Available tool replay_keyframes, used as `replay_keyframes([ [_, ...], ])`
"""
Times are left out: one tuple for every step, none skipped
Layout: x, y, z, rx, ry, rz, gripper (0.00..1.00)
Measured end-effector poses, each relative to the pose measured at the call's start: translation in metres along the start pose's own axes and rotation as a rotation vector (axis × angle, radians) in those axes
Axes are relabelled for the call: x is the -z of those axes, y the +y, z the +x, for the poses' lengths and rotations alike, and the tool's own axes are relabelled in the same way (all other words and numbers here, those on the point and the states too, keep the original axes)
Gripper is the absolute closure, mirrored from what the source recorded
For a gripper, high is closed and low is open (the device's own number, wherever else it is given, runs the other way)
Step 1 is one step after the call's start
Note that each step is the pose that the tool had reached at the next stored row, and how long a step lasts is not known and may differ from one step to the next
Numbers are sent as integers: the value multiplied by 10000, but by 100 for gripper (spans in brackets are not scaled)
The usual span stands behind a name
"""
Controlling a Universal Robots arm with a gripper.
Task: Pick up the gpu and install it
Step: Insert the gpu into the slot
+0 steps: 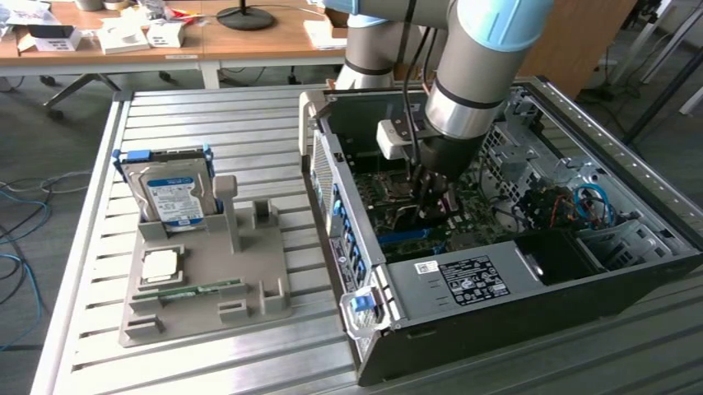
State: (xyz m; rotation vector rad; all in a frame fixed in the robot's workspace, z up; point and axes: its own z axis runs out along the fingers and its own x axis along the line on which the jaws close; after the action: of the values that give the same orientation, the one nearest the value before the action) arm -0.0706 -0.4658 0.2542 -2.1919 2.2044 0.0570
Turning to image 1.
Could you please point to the grey power supply unit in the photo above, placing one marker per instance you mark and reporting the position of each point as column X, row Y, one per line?
column 413, row 296

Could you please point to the black round lamp base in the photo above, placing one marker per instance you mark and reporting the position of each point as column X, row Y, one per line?
column 245, row 18

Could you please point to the green graphics card black fan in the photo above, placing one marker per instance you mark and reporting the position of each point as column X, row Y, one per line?
column 406, row 220

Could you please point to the silver CPU chip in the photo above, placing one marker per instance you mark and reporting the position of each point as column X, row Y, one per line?
column 159, row 267

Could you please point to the hard disk blue carrier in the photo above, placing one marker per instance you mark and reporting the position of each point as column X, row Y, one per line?
column 164, row 197

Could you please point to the black partition frame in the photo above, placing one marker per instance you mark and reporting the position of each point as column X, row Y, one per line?
column 662, row 82

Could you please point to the white box black lid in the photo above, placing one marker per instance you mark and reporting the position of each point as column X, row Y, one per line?
column 55, row 41

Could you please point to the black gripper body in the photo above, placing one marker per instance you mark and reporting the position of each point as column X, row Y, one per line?
column 450, row 156

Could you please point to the wooden cabinet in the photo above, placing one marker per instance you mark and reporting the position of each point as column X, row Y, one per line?
column 593, row 41

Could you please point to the loose papers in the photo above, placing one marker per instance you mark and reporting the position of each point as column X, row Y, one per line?
column 27, row 12

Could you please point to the grey cup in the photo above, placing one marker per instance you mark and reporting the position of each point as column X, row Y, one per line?
column 90, row 5

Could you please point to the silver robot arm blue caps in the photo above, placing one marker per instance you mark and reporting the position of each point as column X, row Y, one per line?
column 483, row 61

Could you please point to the white box round recess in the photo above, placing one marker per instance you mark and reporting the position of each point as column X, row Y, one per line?
column 123, row 39

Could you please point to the green RAM stick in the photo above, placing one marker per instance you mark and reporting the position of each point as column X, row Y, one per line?
column 187, row 290

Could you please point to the black open PC case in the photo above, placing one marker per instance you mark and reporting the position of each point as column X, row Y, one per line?
column 494, row 337

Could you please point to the blue expansion slot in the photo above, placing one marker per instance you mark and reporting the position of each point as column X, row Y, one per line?
column 403, row 236

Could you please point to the green motherboard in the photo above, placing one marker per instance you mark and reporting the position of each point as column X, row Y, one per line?
column 483, row 218

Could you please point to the white booklet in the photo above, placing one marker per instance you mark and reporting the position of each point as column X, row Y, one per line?
column 325, row 37

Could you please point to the tape roll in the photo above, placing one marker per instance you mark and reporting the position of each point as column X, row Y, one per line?
column 116, row 4

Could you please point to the white box small label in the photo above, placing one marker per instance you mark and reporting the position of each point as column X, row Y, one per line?
column 164, row 37

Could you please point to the grey parts rack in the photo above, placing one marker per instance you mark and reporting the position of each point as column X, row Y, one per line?
column 203, row 263

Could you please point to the metal CPU socket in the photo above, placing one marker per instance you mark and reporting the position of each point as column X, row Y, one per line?
column 387, row 189

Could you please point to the wooden desk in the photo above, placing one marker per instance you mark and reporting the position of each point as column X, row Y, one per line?
column 83, row 57
column 263, row 45

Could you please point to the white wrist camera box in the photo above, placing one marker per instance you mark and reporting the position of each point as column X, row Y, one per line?
column 393, row 142

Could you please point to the blue case latch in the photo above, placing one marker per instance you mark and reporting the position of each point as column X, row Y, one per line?
column 362, row 302

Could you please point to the grey chipset heatsink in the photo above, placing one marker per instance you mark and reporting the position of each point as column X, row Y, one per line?
column 467, row 243

